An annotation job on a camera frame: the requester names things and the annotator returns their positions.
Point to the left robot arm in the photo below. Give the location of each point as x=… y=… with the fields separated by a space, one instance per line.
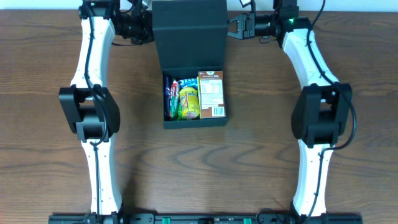
x=91 y=111

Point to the black gift box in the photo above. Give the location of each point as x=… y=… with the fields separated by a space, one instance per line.
x=190 y=37

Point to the yellow plastic jar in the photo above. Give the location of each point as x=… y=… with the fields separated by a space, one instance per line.
x=189 y=103

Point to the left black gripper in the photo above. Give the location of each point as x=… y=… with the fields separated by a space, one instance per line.
x=144 y=30

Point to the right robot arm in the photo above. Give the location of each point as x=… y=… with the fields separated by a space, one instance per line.
x=324 y=119

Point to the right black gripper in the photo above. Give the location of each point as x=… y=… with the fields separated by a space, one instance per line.
x=245 y=26

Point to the green red KitKat bar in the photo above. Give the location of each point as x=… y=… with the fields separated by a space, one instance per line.
x=174 y=98

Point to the green snack mix bag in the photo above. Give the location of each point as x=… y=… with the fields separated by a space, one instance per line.
x=179 y=113

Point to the brown and white carton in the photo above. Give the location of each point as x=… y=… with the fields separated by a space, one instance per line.
x=211 y=94

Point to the purple Dairy Milk bar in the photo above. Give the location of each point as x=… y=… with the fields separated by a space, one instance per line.
x=167 y=85

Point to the blue Oreo cookie pack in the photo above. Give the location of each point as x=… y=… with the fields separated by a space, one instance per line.
x=189 y=82

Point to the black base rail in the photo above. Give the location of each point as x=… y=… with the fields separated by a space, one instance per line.
x=149 y=218

